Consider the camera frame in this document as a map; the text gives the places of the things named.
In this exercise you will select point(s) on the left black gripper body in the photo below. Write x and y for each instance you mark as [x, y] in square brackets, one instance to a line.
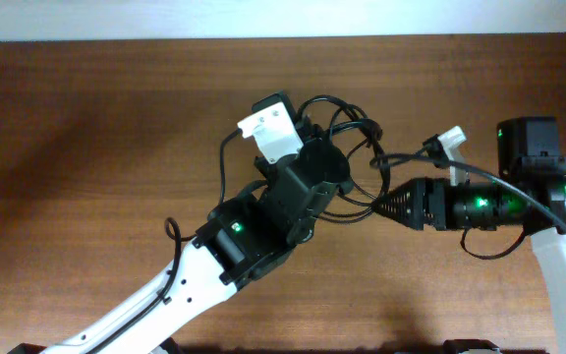
[310, 133]

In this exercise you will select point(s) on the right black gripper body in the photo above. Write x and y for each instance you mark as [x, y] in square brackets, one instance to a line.
[436, 205]

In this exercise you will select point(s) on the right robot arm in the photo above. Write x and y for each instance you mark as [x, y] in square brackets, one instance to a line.
[528, 190]

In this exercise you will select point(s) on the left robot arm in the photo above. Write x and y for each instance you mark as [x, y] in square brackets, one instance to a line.
[243, 239]

